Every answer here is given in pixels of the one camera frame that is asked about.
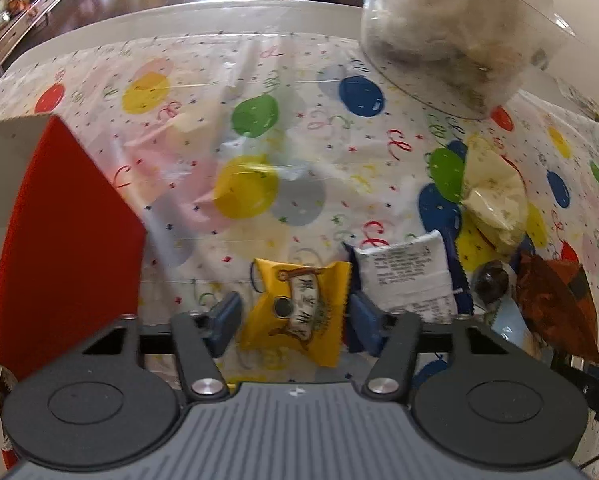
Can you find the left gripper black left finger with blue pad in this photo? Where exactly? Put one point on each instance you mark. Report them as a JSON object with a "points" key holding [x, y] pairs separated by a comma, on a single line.
{"points": [[198, 341]]}

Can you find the red cardboard box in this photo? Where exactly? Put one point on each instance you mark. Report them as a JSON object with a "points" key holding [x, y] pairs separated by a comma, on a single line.
{"points": [[72, 393]]}

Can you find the yellow sesame snack packet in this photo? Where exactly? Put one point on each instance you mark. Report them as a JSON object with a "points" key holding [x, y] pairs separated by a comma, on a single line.
{"points": [[300, 308]]}

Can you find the large clear plastic bag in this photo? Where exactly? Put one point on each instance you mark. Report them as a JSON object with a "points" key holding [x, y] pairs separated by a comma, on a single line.
{"points": [[462, 57]]}

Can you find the white navy snack packet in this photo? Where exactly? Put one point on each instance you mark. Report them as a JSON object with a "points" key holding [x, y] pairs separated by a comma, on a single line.
{"points": [[421, 275]]}

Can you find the cream white snack bag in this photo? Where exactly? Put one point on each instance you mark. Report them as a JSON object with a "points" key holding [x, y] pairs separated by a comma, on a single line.
{"points": [[493, 192]]}

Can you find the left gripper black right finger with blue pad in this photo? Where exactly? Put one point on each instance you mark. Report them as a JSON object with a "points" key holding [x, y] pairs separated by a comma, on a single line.
{"points": [[392, 340]]}

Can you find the light blue cookie packet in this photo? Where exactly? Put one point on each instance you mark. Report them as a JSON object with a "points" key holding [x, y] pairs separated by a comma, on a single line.
{"points": [[508, 322]]}

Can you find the brown red zigzag snack bag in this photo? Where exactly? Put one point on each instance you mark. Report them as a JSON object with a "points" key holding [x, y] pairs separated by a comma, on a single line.
{"points": [[557, 305]]}

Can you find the round dark wrapped candy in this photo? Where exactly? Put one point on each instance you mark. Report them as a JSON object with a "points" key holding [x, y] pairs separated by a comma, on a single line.
{"points": [[492, 282]]}

